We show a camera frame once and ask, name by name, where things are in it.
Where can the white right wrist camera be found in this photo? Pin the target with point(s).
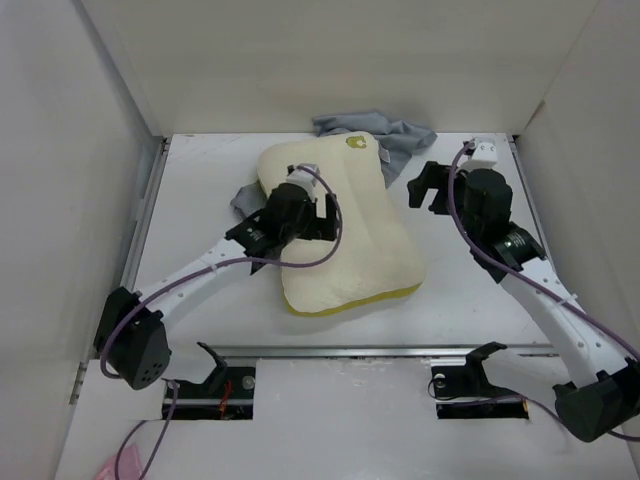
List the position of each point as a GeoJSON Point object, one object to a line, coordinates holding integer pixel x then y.
{"type": "Point", "coordinates": [484, 155]}

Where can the cream and yellow pillow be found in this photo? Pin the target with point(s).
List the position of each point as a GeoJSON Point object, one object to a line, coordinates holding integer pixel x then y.
{"type": "Point", "coordinates": [377, 258]}

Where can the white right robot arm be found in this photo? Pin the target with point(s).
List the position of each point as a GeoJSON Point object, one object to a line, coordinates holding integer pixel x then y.
{"type": "Point", "coordinates": [597, 390]}

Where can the pink plastic bag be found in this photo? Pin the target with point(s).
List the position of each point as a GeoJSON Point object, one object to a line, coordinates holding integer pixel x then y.
{"type": "Point", "coordinates": [130, 466]}

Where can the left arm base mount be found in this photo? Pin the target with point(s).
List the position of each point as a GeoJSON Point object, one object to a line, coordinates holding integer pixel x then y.
{"type": "Point", "coordinates": [226, 394]}

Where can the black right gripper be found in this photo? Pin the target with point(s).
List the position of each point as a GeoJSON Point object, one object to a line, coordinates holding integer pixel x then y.
{"type": "Point", "coordinates": [433, 175]}

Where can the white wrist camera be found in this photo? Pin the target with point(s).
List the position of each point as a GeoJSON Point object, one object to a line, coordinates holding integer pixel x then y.
{"type": "Point", "coordinates": [484, 155]}
{"type": "Point", "coordinates": [304, 176]}

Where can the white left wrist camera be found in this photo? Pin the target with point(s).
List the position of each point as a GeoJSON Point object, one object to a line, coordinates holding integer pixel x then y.
{"type": "Point", "coordinates": [304, 176]}

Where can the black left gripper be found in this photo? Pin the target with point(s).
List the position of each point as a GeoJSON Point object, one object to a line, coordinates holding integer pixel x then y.
{"type": "Point", "coordinates": [322, 228]}

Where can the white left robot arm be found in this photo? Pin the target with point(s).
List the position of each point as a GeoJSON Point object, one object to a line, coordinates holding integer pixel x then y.
{"type": "Point", "coordinates": [132, 338]}

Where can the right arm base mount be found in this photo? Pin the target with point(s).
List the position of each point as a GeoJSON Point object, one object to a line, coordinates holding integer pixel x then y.
{"type": "Point", "coordinates": [462, 390]}

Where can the grey fabric pillowcase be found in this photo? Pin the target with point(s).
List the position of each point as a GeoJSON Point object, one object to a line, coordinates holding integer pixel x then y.
{"type": "Point", "coordinates": [397, 142]}

